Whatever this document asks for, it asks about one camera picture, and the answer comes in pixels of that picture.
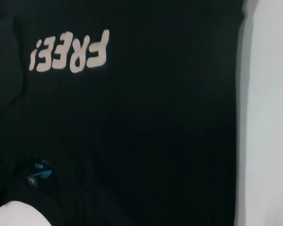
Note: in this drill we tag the black shirt with FREE! print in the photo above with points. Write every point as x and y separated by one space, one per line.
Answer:
143 117

